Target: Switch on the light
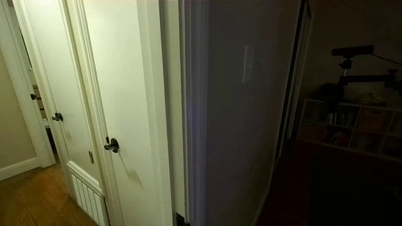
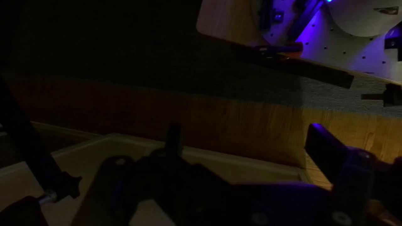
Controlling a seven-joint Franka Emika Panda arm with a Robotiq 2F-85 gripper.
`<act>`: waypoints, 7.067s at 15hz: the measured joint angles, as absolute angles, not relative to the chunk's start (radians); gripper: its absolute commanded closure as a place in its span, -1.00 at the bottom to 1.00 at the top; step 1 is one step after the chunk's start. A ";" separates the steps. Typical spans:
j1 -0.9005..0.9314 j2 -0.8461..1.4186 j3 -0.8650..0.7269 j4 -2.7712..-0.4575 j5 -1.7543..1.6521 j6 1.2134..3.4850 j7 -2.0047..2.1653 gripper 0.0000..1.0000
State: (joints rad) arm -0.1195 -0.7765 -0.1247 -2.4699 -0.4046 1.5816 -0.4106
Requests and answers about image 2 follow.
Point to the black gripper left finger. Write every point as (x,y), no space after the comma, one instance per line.
(167,184)

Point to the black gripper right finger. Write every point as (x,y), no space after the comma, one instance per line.
(343,167)

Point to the perforated robot base board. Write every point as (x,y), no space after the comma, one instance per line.
(347,50)

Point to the gray rug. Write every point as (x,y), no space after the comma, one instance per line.
(334,96)

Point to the black clamp with pin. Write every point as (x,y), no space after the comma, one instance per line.
(391,96)

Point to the long black flat bar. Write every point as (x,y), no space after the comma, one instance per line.
(318,73)

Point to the black rod with knob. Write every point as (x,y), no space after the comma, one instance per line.
(29,146)

